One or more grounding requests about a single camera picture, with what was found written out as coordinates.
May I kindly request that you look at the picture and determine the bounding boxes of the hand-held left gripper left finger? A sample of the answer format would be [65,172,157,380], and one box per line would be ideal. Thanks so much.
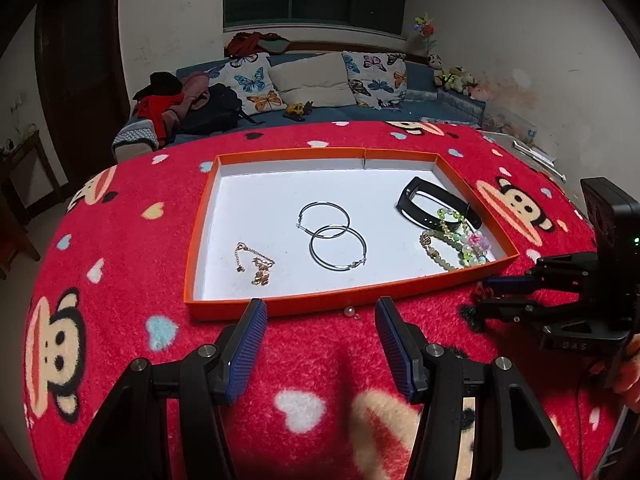
[65,297,269,480]

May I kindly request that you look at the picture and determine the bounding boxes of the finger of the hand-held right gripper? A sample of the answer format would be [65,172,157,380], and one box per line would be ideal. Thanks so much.
[472,294,547,334]
[482,272,539,294]

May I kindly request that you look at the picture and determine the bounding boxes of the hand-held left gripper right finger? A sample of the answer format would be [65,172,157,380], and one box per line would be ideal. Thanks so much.
[374,296,581,480]

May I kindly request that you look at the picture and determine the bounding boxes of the red string bracelet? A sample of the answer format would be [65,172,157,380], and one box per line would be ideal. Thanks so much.
[472,279,499,306]

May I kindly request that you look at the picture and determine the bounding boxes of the colourful bead bracelet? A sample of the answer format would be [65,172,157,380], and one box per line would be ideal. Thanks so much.
[435,207,494,267]

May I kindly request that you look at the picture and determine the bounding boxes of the gold chain bracelet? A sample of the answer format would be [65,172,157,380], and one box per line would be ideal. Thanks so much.
[233,242,277,287]

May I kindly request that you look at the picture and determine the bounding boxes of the green bead bracelet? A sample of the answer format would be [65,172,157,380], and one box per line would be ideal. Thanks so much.
[418,228,496,272]

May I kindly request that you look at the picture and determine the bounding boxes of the black smart watch band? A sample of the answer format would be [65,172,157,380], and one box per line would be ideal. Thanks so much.
[396,176,484,231]

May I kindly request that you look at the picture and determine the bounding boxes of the silver hoop earring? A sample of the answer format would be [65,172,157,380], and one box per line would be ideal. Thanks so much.
[297,201,351,240]
[308,224,369,274]

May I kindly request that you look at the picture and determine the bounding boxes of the orange cardboard box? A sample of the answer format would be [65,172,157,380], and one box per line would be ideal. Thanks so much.
[183,147,521,322]

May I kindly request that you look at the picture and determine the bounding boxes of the person's right hand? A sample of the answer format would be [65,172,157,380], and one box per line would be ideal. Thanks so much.
[613,339,640,412]

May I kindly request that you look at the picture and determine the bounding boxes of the red monkey print blanket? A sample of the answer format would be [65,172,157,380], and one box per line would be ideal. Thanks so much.
[22,120,640,480]

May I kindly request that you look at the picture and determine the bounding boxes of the blue sofa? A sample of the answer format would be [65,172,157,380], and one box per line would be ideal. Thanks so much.
[112,42,489,162]

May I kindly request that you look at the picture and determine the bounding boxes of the grey patterned cushion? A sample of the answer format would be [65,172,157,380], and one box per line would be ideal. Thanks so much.
[112,119,161,164]

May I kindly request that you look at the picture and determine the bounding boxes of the black backpack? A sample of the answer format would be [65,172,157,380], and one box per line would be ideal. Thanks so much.
[177,82,266,136]

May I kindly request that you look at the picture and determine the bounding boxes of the small butterfly print pillow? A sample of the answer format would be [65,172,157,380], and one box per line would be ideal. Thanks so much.
[342,51,409,110]

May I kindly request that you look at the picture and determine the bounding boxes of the yellow toy truck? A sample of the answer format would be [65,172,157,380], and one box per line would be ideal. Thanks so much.
[284,101,315,121]

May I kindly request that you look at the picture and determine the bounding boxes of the red garment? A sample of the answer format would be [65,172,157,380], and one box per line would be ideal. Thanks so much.
[135,93,186,134]

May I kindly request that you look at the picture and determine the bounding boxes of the pink garment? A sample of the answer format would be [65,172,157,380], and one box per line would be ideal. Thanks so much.
[159,73,211,134]

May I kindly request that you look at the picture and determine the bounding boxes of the large butterfly print pillow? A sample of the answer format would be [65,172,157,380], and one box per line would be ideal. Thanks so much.
[207,52,289,114]

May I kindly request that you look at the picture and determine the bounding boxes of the toy flower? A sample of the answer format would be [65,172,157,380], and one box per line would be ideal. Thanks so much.
[412,12,439,51]

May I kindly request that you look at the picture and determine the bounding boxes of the black garment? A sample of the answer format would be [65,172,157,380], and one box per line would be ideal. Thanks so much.
[134,72,184,104]

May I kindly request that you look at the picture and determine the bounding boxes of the plain grey pillow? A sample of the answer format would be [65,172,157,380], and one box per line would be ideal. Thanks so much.
[268,52,357,107]

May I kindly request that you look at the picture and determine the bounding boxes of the wooden desk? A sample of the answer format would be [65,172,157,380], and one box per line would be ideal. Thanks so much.
[0,129,64,211]

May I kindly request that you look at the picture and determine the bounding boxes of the red and brown clothes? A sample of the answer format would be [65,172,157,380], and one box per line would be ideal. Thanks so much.
[224,31,291,57]

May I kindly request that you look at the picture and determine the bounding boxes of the dark wooden door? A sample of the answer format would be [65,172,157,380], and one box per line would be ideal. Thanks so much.
[34,0,132,191]

